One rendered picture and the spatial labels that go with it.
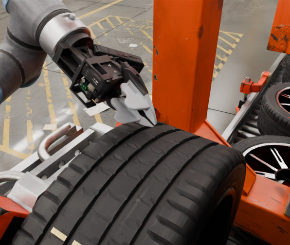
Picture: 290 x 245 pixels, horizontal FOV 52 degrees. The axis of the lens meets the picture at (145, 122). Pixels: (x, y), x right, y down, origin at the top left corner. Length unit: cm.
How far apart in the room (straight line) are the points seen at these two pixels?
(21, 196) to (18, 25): 32
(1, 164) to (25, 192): 188
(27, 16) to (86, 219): 38
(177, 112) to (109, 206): 64
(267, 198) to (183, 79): 53
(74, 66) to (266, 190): 88
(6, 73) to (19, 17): 11
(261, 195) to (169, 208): 77
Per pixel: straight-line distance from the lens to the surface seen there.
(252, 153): 168
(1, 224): 50
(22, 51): 66
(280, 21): 284
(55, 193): 49
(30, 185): 57
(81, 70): 53
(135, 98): 52
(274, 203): 117
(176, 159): 50
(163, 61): 97
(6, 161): 246
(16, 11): 64
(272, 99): 214
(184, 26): 90
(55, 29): 57
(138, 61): 61
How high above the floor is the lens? 151
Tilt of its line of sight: 35 degrees down
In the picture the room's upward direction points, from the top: straight up
